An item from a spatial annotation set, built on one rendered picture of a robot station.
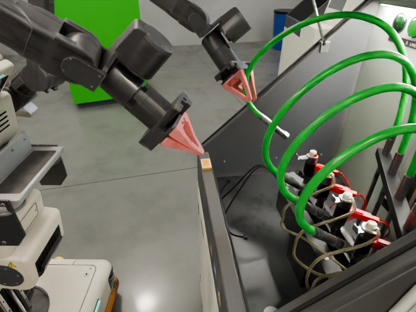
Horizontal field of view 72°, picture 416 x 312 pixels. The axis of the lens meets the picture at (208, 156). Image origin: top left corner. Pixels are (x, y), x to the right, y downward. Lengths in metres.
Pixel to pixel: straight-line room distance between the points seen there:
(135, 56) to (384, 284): 0.49
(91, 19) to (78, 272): 2.85
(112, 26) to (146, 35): 3.36
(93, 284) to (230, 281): 0.98
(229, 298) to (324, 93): 0.72
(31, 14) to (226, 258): 0.57
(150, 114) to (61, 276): 1.26
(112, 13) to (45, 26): 3.33
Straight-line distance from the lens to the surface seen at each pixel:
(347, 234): 0.75
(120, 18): 3.80
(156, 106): 0.48
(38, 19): 0.47
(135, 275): 1.87
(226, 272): 0.67
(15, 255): 1.05
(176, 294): 1.76
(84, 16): 3.77
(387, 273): 0.51
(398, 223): 0.66
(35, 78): 0.97
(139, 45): 0.45
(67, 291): 1.57
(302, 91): 0.56
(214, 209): 0.80
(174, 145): 0.49
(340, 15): 0.73
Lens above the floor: 1.50
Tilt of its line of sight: 33 degrees down
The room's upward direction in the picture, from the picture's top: straight up
